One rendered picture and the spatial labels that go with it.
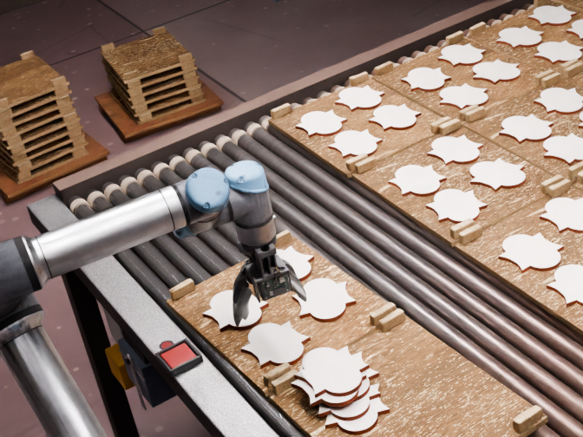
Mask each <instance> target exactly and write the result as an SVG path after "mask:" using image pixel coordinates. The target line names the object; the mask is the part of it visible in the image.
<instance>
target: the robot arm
mask: <svg viewBox="0 0 583 437"><path fill-rule="evenodd" d="M268 189H269V185H268V183H267V180H266V176H265V171H264V169H263V167H262V166H261V165H260V164H259V163H257V162H254V161H250V160H245V161H240V162H236V163H234V164H232V166H229V167H228V168H227V169H226V171H225V175H224V174H223V173H221V172H220V171H218V170H216V169H213V168H208V167H207V168H201V169H199V170H197V171H195V172H194V173H192V174H191V175H190V176H189V177H188V179H185V180H182V181H180V182H178V183H175V184H173V185H171V186H167V187H164V188H162V189H160V190H157V191H155V192H151V193H149V194H146V195H144V196H141V197H139V198H137V199H132V200H130V201H128V202H125V203H123V204H120V205H117V206H114V207H112V208H109V209H107V210H105V211H102V212H98V213H96V214H93V215H91V216H88V217H86V218H82V219H80V220H77V221H75V222H73V223H70V224H67V225H64V226H61V227H59V228H56V229H54V230H52V231H49V232H45V233H43V234H41V235H38V236H35V237H33V238H28V237H26V236H24V235H21V236H18V237H16V238H12V239H9V240H6V241H4V242H2V243H0V355H1V357H2V358H3V360H4V361H5V363H6V365H7V367H8V368H9V370H10V372H11V374H12V375H13V377H14V378H15V380H16V382H17V384H18V386H19V388H20V389H21V390H22V392H23V394H24V396H25V397H26V399H27V401H28V403H29V404H30V406H31V407H32V409H33V411H34V413H35V414H36V417H37V418H38V420H39V421H40V423H41V424H42V426H43V428H44V430H45V432H46V434H47V435H48V436H49V437H108V436H107V434H106V433H105V431H104V429H103V428H102V425H101V424H100V422H99V421H98V419H97V418H96V416H95V414H94V412H93V410H92V409H91V407H90V406H89V404H88V402H87V400H86V399H85V397H84V395H83V394H82V391H81V390H80V389H79V387H78V386H77V384H76V382H75V380H74V378H73V376H72V375H71V374H70V372H69V370H68V368H67V367H66V365H65V363H64V361H63V360H62V358H61V357H60V355H59V353H58V352H57V350H56V348H55V346H54V344H53V343H52V342H51V340H50V338H49V336H48V334H47V333H46V331H45V329H44V327H43V318H44V314H45V312H44V311H43V308H42V306H41V305H40V304H39V302H38V301H37V299H36V296H35V295H34V293H33V292H36V291H38V290H41V289H43V288H44V286H45V284H46V283H47V281H48V280H50V279H52V278H54V277H58V276H61V275H62V274H65V273H67V272H70V271H73V270H76V269H78V268H81V267H83V266H85V265H87V264H91V263H94V262H95V261H98V260H101V259H103V258H106V257H109V256H111V255H114V254H115V253H118V252H120V251H125V250H126V249H129V248H131V247H134V246H136V245H139V244H142V243H144V242H147V241H149V240H151V239H154V238H158V237H159V236H162V235H164V234H167V233H169V232H173V233H174V235H175V236H176V237H177V238H186V237H189V236H195V235H197V234H198V233H200V232H204V231H207V230H210V229H213V228H214V227H217V226H220V225H224V224H227V223H229V222H232V221H234V224H235V229H236V232H237V237H238V241H239V242H237V246H238V248H239V252H240V253H243V254H246V255H250V256H249V259H247V260H245V261H244V262H245V263H244V264H243V266H242V267H241V268H242V269H240V273H239V274H238V276H237V277H236V279H235V281H234V284H233V319H234V322H235V324H236V326H237V327H239V324H240V322H241V319H242V318H243V319H244V320H246V319H247V318H248V316H249V305H248V304H249V301H250V298H251V296H252V289H251V288H249V284H252V285H253V288H254V293H255V297H256V298H257V300H258V301H259V303H261V302H260V297H259V296H261V298H262V299H263V301H265V300H268V299H271V298H274V297H277V296H280V295H283V294H285V293H287V292H290V291H293V292H296V294H297V295H298V297H299V298H301V299H302V300H303V301H305V302H306V301H307V298H306V293H305V289H304V287H303V285H302V284H301V282H300V280H299V279H298V277H297V275H296V272H295V270H294V269H293V267H292V266H291V264H290V263H289V262H287V261H286V260H284V259H282V258H280V257H279V255H278V254H277V251H276V247H275V246H274V245H275V244H276V243H277V236H276V227H275V224H274V220H276V219H277V217H276V215H273V213H272V204H271V200H270V194H269V190H268ZM256 291H257V292H256Z"/></svg>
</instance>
